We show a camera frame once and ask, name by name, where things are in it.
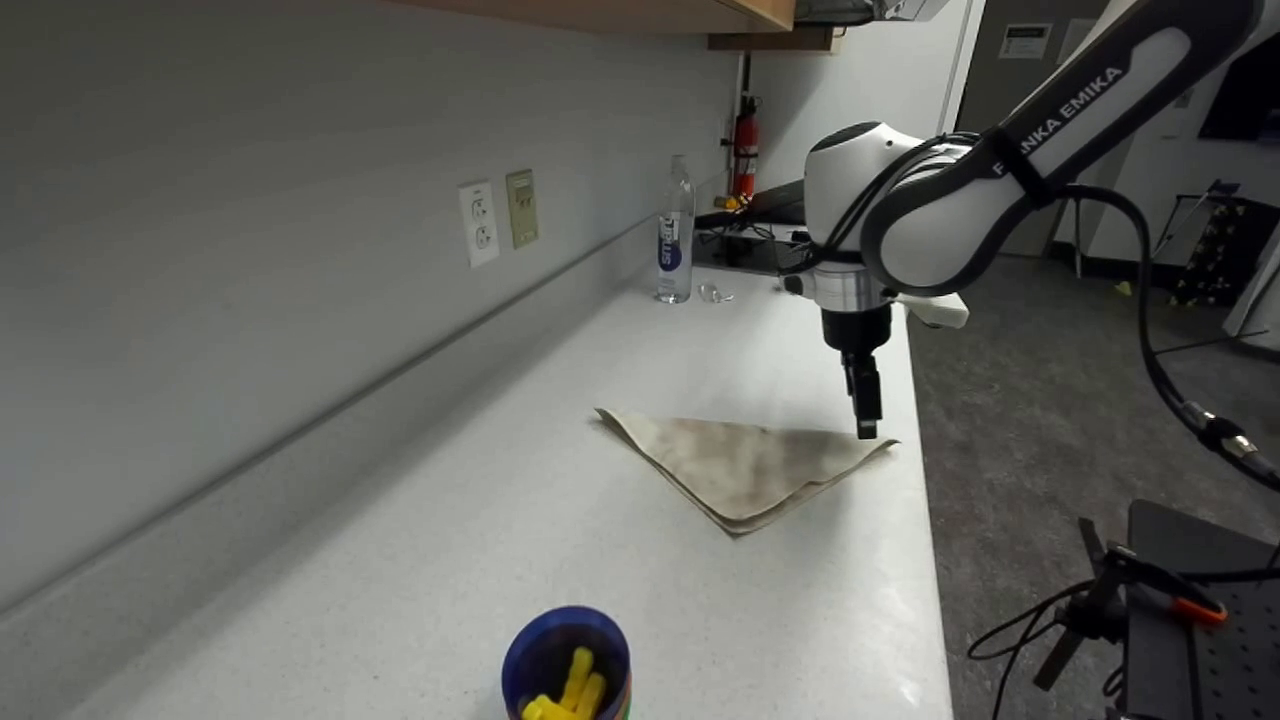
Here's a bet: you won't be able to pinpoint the thin black cable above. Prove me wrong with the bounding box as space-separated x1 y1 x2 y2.
964 577 1113 720

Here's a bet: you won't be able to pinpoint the black perforated board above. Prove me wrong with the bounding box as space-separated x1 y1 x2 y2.
1120 498 1280 720

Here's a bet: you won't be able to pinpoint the blue and green cup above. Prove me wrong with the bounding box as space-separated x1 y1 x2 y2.
495 606 635 720

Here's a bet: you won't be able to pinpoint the wall power outlet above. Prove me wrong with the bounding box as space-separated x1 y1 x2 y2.
501 166 546 258

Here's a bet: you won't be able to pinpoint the orange handled clamp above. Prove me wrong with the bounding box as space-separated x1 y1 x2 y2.
1075 517 1235 640

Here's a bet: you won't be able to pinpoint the white paper sign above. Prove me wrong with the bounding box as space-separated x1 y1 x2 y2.
997 20 1055 64

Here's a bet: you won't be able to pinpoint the wooden wall cabinet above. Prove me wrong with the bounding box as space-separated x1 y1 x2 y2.
385 0 802 40

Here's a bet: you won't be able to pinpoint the black angled stand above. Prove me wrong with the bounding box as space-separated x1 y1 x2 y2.
739 177 811 231

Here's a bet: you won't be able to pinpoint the stained white cloth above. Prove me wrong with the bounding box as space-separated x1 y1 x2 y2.
594 403 906 541

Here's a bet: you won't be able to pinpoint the grey door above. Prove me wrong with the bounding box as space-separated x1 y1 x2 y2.
928 0 1113 262

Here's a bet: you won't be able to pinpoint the white wall outlet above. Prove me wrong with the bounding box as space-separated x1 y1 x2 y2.
456 180 504 274

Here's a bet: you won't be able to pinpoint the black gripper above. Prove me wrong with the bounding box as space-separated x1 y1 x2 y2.
816 304 896 443

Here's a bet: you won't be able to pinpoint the clear plastic water bottle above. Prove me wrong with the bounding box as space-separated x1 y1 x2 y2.
647 151 700 314

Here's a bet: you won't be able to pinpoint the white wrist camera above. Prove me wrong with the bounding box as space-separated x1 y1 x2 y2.
900 288 977 332

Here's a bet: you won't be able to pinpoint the yellow pieces in cup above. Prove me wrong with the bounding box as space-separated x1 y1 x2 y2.
516 645 611 720

